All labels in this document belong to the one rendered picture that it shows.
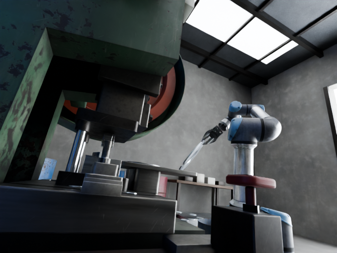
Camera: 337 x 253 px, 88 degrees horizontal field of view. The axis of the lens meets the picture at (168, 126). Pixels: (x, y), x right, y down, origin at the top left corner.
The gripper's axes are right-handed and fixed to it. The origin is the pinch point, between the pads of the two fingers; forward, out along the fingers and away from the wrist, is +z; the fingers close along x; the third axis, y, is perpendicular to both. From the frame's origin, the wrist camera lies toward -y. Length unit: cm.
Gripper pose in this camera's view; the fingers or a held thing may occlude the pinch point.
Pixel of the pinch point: (202, 143)
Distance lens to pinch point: 126.4
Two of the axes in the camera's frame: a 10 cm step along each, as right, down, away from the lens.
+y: 1.0, -3.1, -9.5
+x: 6.2, 7.6, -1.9
